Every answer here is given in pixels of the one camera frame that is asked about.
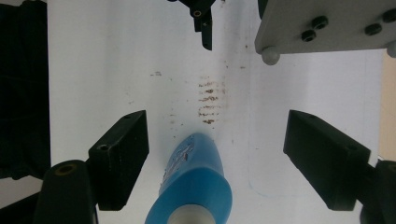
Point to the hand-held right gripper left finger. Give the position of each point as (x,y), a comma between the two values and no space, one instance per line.
(120,161)

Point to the blue plastic tube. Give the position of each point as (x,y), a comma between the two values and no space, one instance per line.
(196,183)

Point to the dark cloth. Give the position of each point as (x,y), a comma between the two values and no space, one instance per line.
(23,90)

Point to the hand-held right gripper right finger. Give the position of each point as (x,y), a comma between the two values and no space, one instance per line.
(323,158)

